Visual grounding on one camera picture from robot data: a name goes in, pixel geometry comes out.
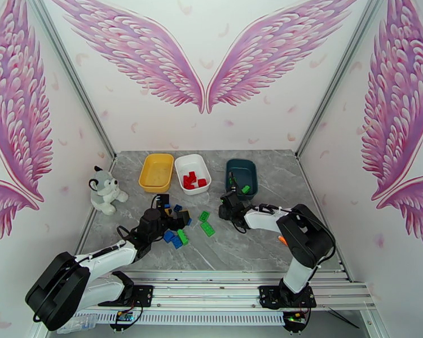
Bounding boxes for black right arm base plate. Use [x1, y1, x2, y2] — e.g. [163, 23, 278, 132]
[259, 284, 317, 310]

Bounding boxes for black tweezers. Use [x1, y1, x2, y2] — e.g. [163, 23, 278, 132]
[328, 306, 360, 330]

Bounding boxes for aluminium rail base frame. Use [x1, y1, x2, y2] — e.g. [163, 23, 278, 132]
[40, 270, 377, 312]

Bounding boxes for grey white husky plush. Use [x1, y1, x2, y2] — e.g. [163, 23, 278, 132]
[89, 166, 129, 216]

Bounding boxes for white plastic container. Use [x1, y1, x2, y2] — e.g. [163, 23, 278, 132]
[174, 154, 212, 196]

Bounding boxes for clear plastic parts box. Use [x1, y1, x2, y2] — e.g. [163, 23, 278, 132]
[70, 313, 98, 331]

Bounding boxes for aluminium frame post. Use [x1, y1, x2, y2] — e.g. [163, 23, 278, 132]
[296, 0, 391, 159]
[24, 0, 118, 160]

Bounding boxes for yellow plastic container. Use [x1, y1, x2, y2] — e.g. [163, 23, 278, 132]
[138, 153, 175, 193]

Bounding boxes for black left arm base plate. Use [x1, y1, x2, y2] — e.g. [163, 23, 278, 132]
[104, 284, 154, 309]

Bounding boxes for dark teal plastic container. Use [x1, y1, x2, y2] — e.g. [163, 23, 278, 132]
[225, 158, 259, 201]

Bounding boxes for white perforated cable duct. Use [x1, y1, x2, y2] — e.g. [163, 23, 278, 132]
[70, 309, 287, 326]

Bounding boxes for black right camera cable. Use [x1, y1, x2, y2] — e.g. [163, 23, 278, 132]
[230, 173, 337, 269]

